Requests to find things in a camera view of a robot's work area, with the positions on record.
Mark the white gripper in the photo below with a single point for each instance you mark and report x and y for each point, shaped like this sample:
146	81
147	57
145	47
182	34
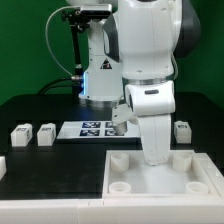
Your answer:
150	107

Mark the white square tabletop part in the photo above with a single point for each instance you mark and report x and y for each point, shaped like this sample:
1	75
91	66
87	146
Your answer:
127	174

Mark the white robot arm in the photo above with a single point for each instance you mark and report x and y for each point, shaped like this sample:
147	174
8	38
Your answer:
133	45

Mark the white marker plate with tags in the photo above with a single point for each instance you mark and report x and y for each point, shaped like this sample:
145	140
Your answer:
94	129

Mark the white L-shaped obstacle fence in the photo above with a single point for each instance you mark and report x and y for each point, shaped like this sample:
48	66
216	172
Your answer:
189	209

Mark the white block at left edge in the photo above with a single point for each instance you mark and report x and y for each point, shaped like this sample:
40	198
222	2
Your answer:
3	168

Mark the black camera on stand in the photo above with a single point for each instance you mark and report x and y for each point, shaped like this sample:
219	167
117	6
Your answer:
79	18

